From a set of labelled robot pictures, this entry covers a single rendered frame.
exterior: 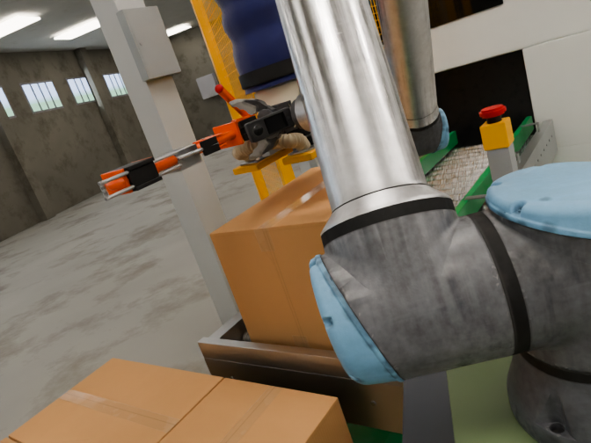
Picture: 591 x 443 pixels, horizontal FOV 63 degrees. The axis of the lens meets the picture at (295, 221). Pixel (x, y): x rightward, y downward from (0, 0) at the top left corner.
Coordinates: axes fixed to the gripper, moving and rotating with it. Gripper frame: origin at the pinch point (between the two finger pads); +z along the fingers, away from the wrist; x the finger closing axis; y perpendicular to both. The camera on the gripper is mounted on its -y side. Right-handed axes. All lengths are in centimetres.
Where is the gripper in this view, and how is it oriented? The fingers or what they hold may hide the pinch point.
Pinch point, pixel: (237, 132)
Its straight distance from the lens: 126.1
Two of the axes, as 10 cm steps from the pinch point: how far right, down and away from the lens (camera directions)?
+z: -7.9, 0.9, 6.1
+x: -3.1, -9.1, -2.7
